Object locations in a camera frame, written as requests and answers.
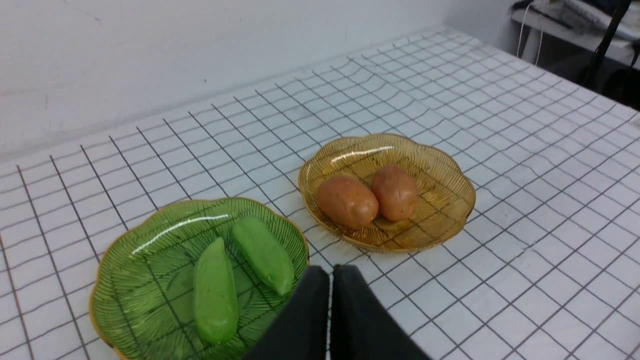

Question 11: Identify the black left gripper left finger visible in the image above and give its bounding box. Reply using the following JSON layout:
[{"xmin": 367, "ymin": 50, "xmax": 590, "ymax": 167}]
[{"xmin": 244, "ymin": 265, "xmax": 330, "ymax": 360}]

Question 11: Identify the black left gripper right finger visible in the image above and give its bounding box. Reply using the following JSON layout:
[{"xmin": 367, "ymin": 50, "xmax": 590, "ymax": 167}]
[{"xmin": 330, "ymin": 265, "xmax": 430, "ymax": 360}]

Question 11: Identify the green cucumber toy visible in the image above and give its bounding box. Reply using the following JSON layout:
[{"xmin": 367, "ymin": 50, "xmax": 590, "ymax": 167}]
[
  {"xmin": 193, "ymin": 237, "xmax": 239, "ymax": 344},
  {"xmin": 231, "ymin": 217, "xmax": 295, "ymax": 296}
]

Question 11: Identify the brown potato toy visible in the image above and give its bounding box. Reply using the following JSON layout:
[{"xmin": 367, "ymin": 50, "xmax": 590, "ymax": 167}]
[
  {"xmin": 316, "ymin": 175, "xmax": 379, "ymax": 231},
  {"xmin": 370, "ymin": 164, "xmax": 419, "ymax": 223}
]

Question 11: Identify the amber glass plate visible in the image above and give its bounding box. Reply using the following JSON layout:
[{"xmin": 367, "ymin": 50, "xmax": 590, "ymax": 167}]
[{"xmin": 297, "ymin": 133, "xmax": 476, "ymax": 253}]

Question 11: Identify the green glass plate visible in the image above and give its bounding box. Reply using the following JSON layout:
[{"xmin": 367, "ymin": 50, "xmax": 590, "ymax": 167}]
[{"xmin": 89, "ymin": 197, "xmax": 309, "ymax": 360}]

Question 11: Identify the white grid tablecloth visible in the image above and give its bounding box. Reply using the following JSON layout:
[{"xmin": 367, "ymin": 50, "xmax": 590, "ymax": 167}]
[{"xmin": 1, "ymin": 29, "xmax": 639, "ymax": 360}]

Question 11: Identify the white background desk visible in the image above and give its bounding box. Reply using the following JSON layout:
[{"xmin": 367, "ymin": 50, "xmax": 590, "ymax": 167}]
[{"xmin": 510, "ymin": 0, "xmax": 639, "ymax": 65}]

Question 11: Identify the black background stand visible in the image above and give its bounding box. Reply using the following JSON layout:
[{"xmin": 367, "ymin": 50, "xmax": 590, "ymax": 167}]
[{"xmin": 582, "ymin": 0, "xmax": 633, "ymax": 90}]

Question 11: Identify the white hanging cable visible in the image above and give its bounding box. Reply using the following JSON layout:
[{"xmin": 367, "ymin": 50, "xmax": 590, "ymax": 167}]
[{"xmin": 516, "ymin": 2, "xmax": 545, "ymax": 67}]

